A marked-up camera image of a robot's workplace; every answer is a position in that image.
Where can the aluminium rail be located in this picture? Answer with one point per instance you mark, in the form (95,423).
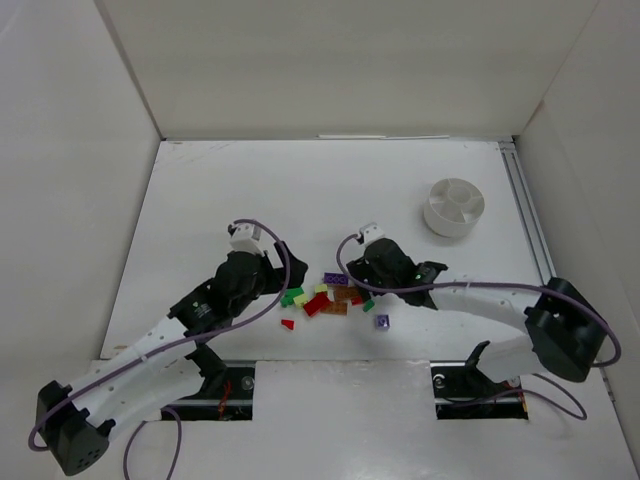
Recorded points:
(527,211)

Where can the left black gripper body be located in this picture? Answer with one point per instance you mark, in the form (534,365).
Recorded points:
(282,271)

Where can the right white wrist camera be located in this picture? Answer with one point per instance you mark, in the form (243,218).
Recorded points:
(369,233)

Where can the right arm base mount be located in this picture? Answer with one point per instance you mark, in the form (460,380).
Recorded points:
(462,393)

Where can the red sloped lego piece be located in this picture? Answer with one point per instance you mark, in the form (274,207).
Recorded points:
(288,324)

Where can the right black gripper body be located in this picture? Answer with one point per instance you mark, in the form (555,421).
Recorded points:
(370,272)

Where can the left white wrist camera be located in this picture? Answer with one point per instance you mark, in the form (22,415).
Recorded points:
(245,237)

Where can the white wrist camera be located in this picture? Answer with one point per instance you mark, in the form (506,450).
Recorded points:
(245,237)
(369,233)

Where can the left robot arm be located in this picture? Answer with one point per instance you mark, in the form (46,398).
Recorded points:
(78,421)

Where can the orange 2x4 lego plate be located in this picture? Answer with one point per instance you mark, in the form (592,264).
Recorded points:
(335,308)

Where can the orange 2x4 lego brick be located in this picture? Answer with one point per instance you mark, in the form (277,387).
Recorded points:
(345,293)

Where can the white divided round container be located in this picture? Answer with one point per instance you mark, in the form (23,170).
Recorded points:
(453,207)

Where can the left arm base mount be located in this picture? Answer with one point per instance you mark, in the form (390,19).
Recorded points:
(227,400)

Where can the purple 2x4 lego brick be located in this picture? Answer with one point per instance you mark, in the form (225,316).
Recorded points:
(335,279)

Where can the lavender 2x2 lego brick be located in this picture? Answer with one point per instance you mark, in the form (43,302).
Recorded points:
(382,322)

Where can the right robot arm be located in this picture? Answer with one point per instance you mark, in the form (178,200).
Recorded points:
(559,331)

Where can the green 2x4 lego brick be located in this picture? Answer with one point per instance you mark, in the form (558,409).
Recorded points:
(287,300)

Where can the small green sloped piece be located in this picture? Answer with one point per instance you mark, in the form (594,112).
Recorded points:
(368,305)

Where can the red 2x4 lego brick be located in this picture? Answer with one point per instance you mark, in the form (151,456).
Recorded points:
(316,304)

